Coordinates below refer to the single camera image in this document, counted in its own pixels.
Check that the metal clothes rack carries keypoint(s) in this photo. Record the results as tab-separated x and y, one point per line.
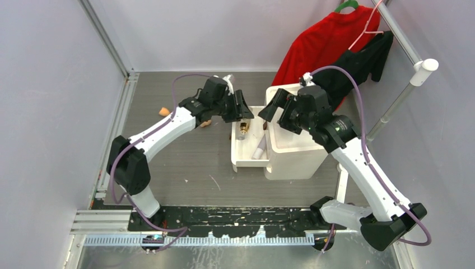
395	106

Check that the pink hanger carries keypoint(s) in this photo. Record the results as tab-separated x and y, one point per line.
365	30

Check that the white drawer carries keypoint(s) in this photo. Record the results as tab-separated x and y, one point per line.
241	151

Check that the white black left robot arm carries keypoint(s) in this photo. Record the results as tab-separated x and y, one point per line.
129	157

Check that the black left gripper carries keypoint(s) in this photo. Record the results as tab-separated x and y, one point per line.
241	110

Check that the aluminium frame rail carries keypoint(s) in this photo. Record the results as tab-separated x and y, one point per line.
108	94

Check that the black shirt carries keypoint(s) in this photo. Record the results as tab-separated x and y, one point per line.
367	62

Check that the orange makeup sponge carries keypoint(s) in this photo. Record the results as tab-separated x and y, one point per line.
164	112

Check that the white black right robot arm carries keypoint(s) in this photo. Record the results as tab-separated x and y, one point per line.
389	215

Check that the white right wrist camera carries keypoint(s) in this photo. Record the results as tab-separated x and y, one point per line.
306	80

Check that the white drawer cabinet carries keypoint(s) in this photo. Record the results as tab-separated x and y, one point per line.
291	156

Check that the green hanger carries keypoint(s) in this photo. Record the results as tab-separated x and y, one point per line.
346	4

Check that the red shirt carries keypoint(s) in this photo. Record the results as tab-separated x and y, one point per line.
323	43

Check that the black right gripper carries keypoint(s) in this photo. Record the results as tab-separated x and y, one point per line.
281	100

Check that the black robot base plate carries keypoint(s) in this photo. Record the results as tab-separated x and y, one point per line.
238	222

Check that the white purple tube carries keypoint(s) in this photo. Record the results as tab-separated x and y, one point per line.
260	149

